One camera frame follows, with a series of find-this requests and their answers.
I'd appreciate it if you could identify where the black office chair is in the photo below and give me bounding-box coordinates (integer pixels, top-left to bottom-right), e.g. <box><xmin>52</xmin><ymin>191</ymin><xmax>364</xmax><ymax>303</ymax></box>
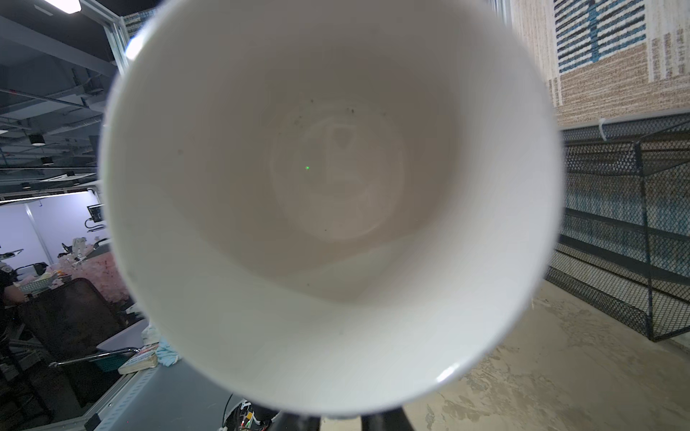
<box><xmin>18</xmin><ymin>278</ymin><xmax>138</xmax><ymax>407</ymax></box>

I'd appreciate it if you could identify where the black wire mesh shelf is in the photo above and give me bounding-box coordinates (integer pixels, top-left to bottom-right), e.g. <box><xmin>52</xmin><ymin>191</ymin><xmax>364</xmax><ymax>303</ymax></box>
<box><xmin>546</xmin><ymin>112</ymin><xmax>689</xmax><ymax>341</ymax></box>

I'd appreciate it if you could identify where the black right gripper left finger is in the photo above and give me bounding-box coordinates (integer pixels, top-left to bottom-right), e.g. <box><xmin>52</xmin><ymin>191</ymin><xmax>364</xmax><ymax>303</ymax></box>
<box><xmin>268</xmin><ymin>412</ymin><xmax>322</xmax><ymax>431</ymax></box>

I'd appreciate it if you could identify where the lavender purple mug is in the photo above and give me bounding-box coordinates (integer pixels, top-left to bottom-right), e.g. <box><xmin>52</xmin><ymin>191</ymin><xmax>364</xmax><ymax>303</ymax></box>
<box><xmin>99</xmin><ymin>1</ymin><xmax>564</xmax><ymax>417</ymax></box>

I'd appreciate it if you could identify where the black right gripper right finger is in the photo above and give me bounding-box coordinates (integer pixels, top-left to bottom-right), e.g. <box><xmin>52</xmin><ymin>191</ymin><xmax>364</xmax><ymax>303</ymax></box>
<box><xmin>360</xmin><ymin>408</ymin><xmax>414</xmax><ymax>431</ymax></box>

